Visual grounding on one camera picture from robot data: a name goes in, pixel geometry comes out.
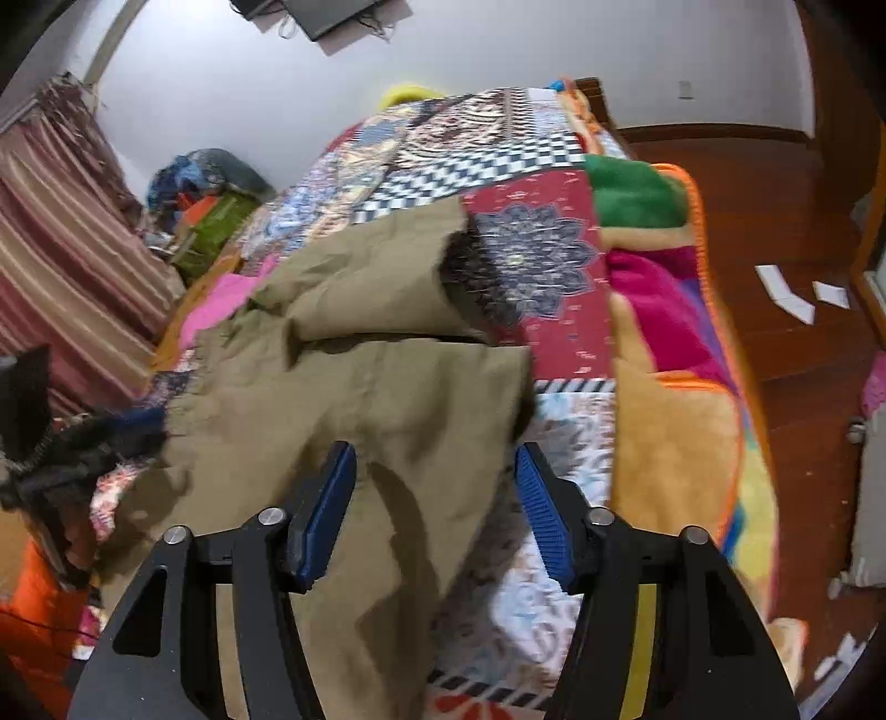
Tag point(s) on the black wall monitor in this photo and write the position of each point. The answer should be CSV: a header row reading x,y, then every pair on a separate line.
x,y
332,14

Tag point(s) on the large white paper piece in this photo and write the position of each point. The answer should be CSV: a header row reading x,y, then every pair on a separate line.
x,y
785,291

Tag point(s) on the wooden bed headboard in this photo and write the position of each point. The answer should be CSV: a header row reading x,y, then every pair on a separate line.
x,y
609,111

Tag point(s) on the green bag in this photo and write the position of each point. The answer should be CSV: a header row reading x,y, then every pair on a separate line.
x,y
214,228

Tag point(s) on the pink folded garment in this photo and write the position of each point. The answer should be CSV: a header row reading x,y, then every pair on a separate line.
x,y
221,304

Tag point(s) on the pile of clothes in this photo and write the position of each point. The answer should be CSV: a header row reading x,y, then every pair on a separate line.
x,y
207,173

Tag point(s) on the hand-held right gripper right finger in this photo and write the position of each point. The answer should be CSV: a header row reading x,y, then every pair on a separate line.
x,y
543,512

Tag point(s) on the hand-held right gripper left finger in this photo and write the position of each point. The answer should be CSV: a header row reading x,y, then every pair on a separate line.
x,y
325,512

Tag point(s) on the patchwork printed bedspread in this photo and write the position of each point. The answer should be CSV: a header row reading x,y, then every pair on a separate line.
x,y
540,277

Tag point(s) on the colourful fleece blanket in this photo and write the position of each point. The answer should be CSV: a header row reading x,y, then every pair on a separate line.
x,y
664,429

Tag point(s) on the yellow plush item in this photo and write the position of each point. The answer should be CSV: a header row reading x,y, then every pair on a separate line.
x,y
408,95

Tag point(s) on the cardboard box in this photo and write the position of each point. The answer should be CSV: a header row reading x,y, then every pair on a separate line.
x,y
173,332

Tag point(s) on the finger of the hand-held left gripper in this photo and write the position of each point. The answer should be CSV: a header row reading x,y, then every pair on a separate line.
x,y
118,433

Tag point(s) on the striped pink curtain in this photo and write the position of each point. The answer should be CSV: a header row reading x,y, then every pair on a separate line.
x,y
62,242

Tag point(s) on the white wall socket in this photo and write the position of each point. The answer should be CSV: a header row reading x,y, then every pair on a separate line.
x,y
685,89

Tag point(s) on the khaki pants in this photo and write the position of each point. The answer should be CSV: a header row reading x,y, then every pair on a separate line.
x,y
387,388

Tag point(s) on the pink slipper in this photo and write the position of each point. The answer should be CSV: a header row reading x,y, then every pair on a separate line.
x,y
875,391

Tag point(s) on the small white paper piece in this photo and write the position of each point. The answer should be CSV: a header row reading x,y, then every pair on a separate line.
x,y
830,294

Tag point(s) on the person's left forearm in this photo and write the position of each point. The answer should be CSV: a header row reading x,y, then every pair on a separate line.
x,y
34,609

